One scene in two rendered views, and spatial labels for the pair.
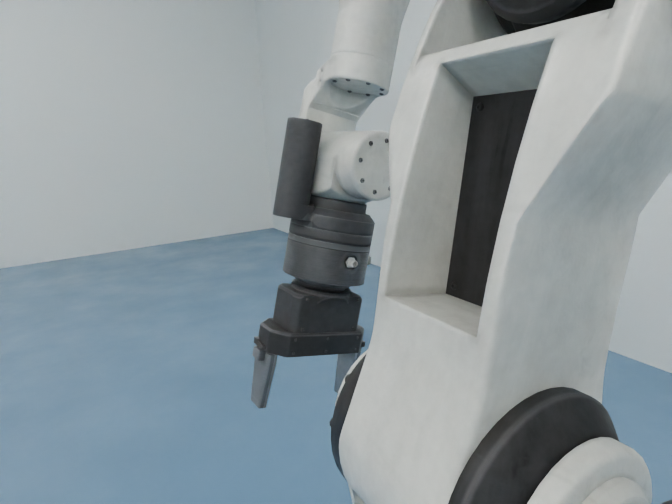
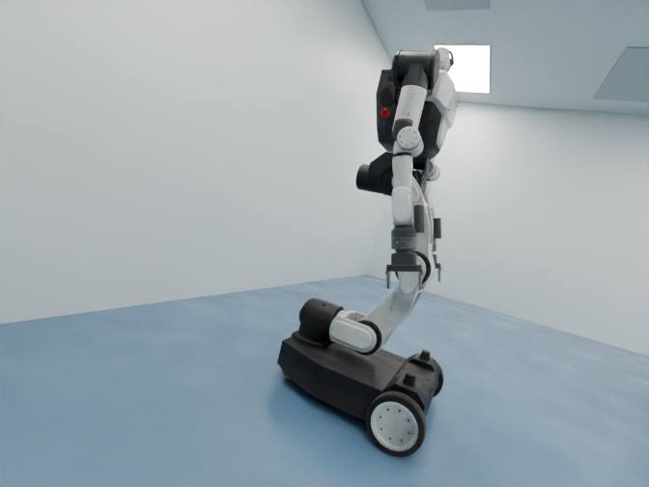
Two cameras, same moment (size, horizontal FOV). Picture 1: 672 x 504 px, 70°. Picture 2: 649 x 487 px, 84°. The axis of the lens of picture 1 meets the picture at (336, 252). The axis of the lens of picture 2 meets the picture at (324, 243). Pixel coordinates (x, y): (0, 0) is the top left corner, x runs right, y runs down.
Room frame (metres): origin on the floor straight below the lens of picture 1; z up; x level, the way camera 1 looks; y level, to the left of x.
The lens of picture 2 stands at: (1.47, 0.87, 0.72)
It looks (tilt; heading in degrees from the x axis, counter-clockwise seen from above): 4 degrees down; 234
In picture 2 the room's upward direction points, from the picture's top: 13 degrees clockwise
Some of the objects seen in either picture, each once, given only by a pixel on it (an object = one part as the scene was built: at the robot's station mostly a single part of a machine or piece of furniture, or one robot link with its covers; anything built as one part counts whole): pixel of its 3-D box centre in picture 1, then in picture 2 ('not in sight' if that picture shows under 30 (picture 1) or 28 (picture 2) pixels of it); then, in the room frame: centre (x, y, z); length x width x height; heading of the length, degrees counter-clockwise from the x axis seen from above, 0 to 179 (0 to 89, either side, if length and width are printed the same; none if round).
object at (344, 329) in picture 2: not in sight; (358, 330); (0.36, -0.23, 0.28); 0.21 x 0.20 x 0.13; 119
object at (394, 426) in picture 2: not in sight; (395, 423); (0.46, 0.14, 0.10); 0.20 x 0.05 x 0.20; 119
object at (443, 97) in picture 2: not in sight; (413, 113); (0.36, -0.22, 1.23); 0.34 x 0.30 x 0.36; 29
